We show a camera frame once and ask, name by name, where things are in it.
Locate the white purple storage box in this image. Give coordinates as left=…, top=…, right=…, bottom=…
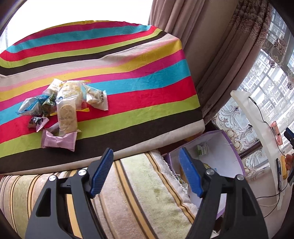
left=164, top=130, right=245, bottom=207

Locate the clear yellow bun packet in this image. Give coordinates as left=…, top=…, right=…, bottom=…
left=55, top=80, right=91, bottom=112

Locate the black pink snack bar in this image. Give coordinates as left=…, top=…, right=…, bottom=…
left=28, top=117, right=49, bottom=132

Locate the small green white packet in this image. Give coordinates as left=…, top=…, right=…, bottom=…
left=197, top=143, right=208, bottom=155

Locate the pink purple wrapper packet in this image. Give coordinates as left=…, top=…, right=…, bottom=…
left=41, top=130, right=77, bottom=152

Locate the white curved stand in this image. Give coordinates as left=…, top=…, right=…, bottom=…
left=230, top=90, right=287, bottom=210

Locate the white black cracker packet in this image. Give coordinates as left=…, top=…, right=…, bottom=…
left=83, top=84, right=109, bottom=111

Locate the beige pink curtain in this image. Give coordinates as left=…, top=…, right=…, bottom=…
left=148, top=1, right=273, bottom=122

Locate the small white cream packet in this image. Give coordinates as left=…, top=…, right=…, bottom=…
left=42, top=78, right=64, bottom=96

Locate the white lace sheer curtain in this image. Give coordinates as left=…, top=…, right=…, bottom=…
left=212, top=9, right=293, bottom=180

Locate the green seaweed snack packet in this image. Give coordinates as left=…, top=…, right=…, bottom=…
left=42, top=95, right=56, bottom=117

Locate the person's hand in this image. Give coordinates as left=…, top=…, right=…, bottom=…
left=285, top=154, right=294, bottom=171

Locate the blue white snack packet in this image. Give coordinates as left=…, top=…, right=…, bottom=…
left=17, top=95, right=49, bottom=116

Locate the colourful striped table cloth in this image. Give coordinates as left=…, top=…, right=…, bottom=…
left=1, top=21, right=205, bottom=174

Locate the black cable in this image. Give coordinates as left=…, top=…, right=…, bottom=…
left=248, top=96, right=290, bottom=219

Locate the clear round cracker packet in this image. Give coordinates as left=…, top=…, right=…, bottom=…
left=56, top=96, right=80, bottom=136

